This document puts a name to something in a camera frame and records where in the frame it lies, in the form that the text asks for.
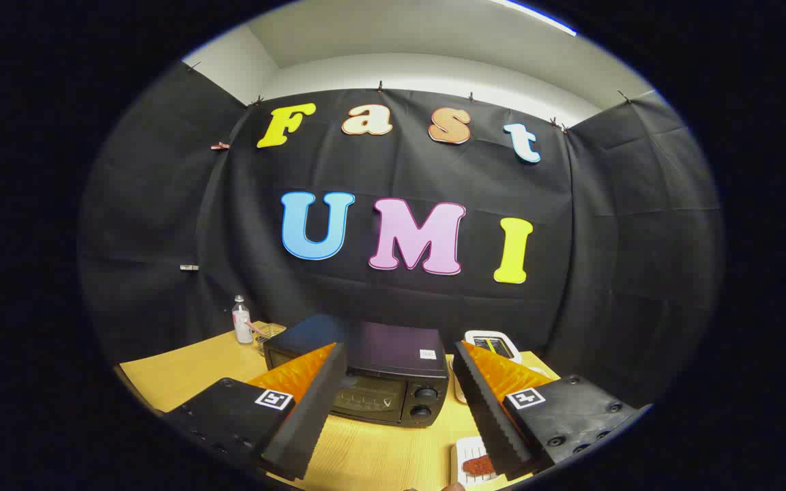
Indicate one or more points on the pink straw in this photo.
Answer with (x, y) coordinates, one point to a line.
(255, 329)

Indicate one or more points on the black toaster oven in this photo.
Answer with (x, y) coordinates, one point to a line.
(393, 348)

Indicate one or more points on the tall white appliance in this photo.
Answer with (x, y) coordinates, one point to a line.
(495, 333)

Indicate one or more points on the reddish brown meat piece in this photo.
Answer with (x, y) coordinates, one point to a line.
(478, 466)

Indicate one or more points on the small clear glass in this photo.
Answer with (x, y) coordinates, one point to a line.
(269, 339)

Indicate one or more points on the clear plastic bottle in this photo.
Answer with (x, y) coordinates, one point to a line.
(242, 329)

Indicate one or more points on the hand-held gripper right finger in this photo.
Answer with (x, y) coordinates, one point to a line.
(485, 402)

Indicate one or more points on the white rectangular tray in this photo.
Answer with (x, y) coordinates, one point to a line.
(468, 449)

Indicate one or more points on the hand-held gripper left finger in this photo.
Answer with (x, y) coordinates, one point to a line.
(318, 402)

